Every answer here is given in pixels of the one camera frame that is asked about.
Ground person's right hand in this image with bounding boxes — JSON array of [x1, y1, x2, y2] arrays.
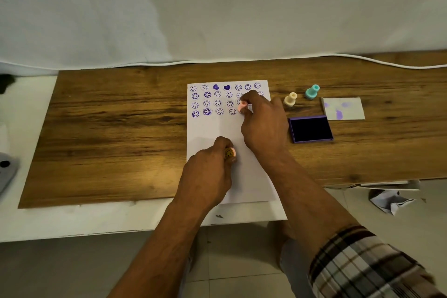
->
[[240, 90, 290, 158]]

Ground person's left hand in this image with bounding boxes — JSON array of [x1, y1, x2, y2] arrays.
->
[[173, 136, 238, 210]]

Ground person's left forearm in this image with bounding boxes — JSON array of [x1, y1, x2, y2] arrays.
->
[[108, 197, 218, 298]]

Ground person's right forearm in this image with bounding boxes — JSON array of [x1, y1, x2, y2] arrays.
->
[[253, 149, 364, 260]]

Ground white paper sheet purple stamps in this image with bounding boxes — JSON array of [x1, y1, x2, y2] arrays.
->
[[186, 80, 280, 205]]

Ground purple ink pad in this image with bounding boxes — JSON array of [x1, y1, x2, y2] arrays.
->
[[288, 115, 334, 144]]

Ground white card purple smudges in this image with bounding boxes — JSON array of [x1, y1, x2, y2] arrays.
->
[[321, 97, 366, 121]]

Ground white backdrop cloth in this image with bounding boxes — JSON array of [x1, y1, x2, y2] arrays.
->
[[0, 0, 447, 72]]

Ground person's grey trouser leg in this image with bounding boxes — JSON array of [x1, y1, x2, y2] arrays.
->
[[279, 235, 316, 298]]

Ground wooden board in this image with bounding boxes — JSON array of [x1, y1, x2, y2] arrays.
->
[[18, 51, 447, 210]]

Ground crumpled white paper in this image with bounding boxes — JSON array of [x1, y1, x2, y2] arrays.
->
[[369, 190, 418, 217]]

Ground plaid shirt sleeve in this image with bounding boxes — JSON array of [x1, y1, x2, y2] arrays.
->
[[309, 226, 447, 298]]

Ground grey device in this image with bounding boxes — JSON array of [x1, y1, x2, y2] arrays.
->
[[0, 152, 19, 194]]

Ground black object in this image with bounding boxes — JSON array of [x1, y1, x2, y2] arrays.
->
[[0, 74, 16, 95]]

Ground white cable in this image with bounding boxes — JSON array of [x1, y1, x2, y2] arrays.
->
[[140, 53, 447, 70]]

